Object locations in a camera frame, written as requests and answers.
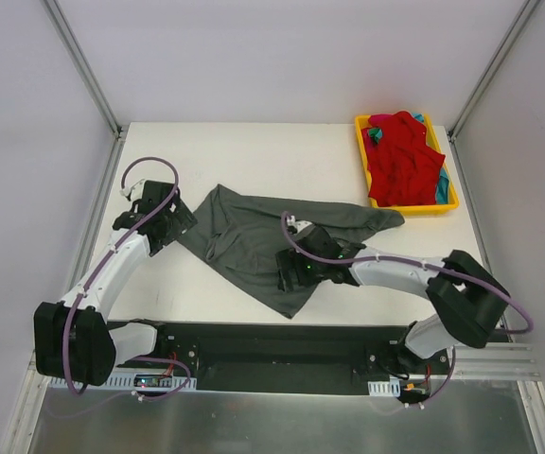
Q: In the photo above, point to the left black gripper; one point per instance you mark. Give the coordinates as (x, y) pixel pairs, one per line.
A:
(174, 226)

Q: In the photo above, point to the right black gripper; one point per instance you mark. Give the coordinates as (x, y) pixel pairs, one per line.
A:
(287, 272)

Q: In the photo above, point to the dark grey t shirt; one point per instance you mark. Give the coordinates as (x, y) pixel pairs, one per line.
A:
(238, 236)

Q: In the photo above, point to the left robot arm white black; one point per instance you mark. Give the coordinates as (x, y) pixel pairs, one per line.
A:
(73, 340)

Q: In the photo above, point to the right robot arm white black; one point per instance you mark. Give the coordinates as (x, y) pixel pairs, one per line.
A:
(466, 299)

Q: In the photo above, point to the red t shirt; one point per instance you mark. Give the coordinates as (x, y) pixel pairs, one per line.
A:
(402, 161)

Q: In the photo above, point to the magenta t shirt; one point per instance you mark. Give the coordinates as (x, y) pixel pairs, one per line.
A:
(376, 120)

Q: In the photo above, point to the teal t shirt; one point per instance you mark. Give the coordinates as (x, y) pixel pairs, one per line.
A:
(443, 186)

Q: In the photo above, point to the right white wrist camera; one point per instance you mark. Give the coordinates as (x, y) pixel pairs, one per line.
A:
(296, 226)

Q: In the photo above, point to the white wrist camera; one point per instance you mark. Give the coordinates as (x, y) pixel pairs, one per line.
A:
(296, 226)
(134, 192)

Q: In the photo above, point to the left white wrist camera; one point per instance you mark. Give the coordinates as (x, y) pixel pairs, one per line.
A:
(134, 192)

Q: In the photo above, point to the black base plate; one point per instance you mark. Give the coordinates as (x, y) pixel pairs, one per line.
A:
(171, 334)

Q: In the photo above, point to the right white cable duct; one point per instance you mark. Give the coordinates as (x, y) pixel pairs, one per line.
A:
(387, 388)

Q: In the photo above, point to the white cable duct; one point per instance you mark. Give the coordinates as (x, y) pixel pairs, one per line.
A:
(387, 388)
(146, 383)

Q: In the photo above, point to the left white cable duct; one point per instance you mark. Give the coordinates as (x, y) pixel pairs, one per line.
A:
(146, 383)

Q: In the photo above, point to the front aluminium rail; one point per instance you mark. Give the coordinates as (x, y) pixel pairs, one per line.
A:
(490, 361)

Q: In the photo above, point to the left aluminium frame post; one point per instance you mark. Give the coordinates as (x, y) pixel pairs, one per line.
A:
(72, 46)

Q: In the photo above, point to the aluminium frame post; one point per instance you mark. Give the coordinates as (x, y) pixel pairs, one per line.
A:
(72, 46)
(525, 14)

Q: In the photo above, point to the right aluminium frame post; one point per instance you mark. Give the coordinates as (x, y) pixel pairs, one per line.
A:
(525, 14)

